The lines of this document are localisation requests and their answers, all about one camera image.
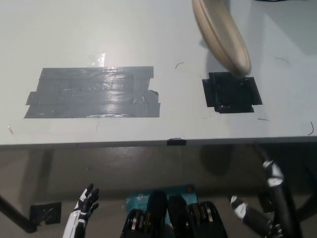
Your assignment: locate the beige paper plate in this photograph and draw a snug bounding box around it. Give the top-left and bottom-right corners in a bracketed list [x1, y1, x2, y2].
[192, 0, 252, 77]

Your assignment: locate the black tape square patch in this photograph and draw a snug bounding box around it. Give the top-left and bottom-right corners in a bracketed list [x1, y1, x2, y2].
[202, 71, 263, 114]

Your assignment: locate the black diagonal table leg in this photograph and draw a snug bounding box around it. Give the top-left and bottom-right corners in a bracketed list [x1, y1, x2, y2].
[0, 193, 38, 234]

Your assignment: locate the black floor tape patch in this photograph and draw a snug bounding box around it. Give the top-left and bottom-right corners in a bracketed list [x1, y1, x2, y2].
[258, 190, 273, 214]

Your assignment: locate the clear tape piece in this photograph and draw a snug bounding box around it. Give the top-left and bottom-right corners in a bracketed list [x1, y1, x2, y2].
[87, 52, 106, 66]

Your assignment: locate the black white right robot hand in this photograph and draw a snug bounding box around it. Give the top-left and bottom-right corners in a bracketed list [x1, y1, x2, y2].
[230, 143, 304, 238]

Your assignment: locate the teal router box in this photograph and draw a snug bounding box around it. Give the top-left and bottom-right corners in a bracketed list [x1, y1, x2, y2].
[124, 183, 199, 221]

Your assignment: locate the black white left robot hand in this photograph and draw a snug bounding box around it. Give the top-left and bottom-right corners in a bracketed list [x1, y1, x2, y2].
[61, 182, 100, 238]

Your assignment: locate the grey duct tape patch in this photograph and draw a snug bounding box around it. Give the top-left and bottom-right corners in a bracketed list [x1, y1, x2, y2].
[23, 65, 161, 119]

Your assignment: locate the black floor bracket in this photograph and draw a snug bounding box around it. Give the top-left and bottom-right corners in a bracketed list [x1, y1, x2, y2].
[29, 201, 62, 225]

